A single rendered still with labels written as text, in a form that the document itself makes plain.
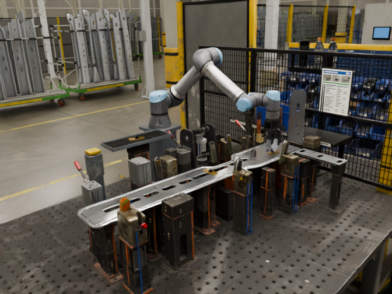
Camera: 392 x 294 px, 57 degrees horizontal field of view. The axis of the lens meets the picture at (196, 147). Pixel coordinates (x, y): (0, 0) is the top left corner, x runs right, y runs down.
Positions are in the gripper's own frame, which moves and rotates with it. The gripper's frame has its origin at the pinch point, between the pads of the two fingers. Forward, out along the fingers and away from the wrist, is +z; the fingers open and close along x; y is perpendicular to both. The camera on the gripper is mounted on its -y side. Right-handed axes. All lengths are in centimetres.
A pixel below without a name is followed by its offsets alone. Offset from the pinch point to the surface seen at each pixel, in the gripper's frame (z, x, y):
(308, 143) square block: 0.4, 8.1, -23.6
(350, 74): -38, 15, -55
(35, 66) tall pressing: 18, -730, -94
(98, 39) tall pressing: -27, -769, -271
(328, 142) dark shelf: 0.1, 16.1, -32.8
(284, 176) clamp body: 10.3, 14.2, 7.9
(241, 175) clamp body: -1.4, 13.8, 43.1
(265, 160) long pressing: 2.1, 4.3, 13.0
